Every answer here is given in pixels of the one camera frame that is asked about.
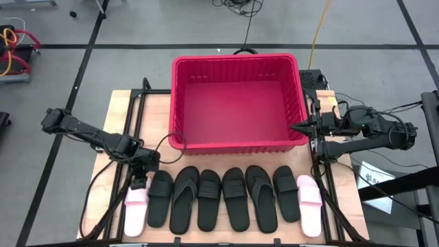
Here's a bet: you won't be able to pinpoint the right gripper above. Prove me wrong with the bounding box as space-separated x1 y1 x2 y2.
290 110 344 138

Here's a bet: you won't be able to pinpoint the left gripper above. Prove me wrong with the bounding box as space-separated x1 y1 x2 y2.
128 148 161 191

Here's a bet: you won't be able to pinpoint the pink foam slide sandal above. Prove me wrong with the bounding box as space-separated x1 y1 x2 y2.
123 178 152 237
296 174 323 238

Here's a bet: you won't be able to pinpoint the black plain-strap slide sandal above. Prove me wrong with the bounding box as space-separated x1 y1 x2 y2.
272 165 302 223
147 170 175 228

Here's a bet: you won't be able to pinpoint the black flip-flop sandal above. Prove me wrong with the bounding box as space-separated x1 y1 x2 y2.
244 165 278 234
169 166 200 235

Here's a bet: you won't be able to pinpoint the black ribbed-strap slide sandal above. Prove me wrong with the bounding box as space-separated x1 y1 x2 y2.
222 167 250 233
197 169 223 233

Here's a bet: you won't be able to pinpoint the red plastic bin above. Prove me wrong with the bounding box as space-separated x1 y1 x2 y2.
167 53 310 156

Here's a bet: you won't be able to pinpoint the black vented box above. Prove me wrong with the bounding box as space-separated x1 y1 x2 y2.
298 69 327 92

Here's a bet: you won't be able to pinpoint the white printed sign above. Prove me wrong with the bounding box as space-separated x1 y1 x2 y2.
356 161 397 215

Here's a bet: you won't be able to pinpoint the black metal beam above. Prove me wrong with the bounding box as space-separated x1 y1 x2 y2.
358 166 439 203

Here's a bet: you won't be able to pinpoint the red-framed cart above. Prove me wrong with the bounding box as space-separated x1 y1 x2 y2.
0 23 42 84

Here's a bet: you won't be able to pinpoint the black stand leg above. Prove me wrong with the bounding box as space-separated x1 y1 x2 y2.
93 0 108 20

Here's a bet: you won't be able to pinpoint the grey metal base bar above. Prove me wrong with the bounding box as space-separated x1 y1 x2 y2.
0 0 58 7

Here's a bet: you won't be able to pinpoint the black metal frame rails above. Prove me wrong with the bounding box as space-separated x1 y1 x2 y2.
301 89 370 243
82 77 172 241

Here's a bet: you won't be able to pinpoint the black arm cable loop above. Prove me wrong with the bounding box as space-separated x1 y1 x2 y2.
154 132 188 165

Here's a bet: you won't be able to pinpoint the long black cable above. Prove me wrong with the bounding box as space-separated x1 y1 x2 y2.
78 159 116 240

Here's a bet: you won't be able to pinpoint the yellow power cord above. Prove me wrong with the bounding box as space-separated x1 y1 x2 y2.
307 0 332 69

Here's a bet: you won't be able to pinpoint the black frame rail with brackets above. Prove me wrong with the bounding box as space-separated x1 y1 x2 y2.
25 236 412 247

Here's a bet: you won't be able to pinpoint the thin black cable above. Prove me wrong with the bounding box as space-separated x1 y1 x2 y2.
335 91 423 116
349 156 439 226

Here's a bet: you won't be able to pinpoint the black floor cable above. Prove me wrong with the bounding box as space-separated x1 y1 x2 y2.
211 0 265 56

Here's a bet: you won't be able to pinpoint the grey metal post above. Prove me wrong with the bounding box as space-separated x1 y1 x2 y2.
420 91 439 247

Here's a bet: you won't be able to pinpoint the orange hose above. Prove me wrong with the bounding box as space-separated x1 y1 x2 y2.
0 27 18 77

